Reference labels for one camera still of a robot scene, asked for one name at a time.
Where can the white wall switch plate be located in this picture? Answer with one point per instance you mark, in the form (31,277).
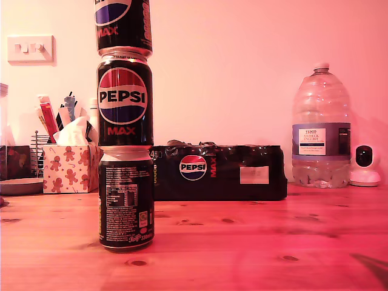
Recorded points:
(31,57)

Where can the dark printed box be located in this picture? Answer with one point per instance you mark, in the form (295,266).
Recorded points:
(18,160)

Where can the large clear water bottle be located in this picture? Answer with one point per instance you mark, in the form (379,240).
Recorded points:
(322,106)

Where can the black Pepsi Max multipack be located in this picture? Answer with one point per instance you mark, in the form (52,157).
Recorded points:
(227,182)

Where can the small dark purple object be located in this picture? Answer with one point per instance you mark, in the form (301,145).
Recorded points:
(3,202)

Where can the grey plate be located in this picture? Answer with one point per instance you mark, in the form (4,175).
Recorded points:
(18,186)

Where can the pale blue packet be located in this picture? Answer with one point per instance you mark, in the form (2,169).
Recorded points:
(70,106)

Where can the small white round camera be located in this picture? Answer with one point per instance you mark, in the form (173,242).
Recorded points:
(364,179)

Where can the gingerbread print tissue box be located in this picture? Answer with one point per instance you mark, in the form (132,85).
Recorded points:
(69,169)

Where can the black white striped sachet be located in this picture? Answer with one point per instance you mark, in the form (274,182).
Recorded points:
(63,121)
(91,130)

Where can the black Pepsi Max can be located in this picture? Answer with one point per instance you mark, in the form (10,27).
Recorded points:
(127,197)
(124,100)
(121,33)

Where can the white bottle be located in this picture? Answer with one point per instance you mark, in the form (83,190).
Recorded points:
(94,112)

